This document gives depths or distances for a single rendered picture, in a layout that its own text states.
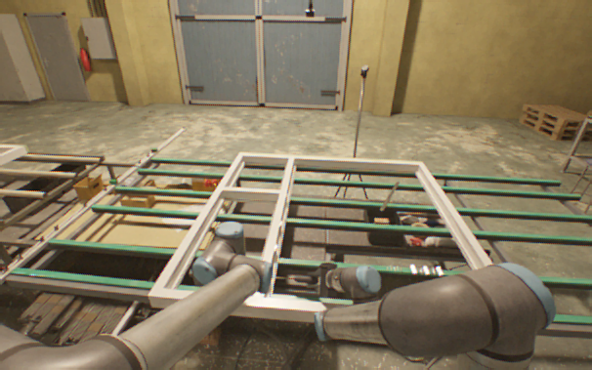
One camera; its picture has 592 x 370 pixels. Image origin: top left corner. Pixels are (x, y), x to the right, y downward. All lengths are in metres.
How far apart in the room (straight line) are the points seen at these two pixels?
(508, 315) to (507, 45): 7.96
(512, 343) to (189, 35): 7.79
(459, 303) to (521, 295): 0.11
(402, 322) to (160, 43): 8.11
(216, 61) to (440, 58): 5.19
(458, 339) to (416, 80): 7.36
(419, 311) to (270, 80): 7.15
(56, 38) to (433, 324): 9.78
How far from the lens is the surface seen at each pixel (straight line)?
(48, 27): 9.94
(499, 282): 0.58
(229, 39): 7.58
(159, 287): 1.37
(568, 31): 9.00
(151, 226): 2.26
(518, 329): 0.59
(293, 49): 7.30
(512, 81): 8.61
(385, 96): 7.22
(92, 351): 0.46
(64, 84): 10.08
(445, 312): 0.52
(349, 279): 1.08
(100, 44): 8.89
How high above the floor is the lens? 1.89
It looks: 29 degrees down
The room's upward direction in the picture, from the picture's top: 1 degrees clockwise
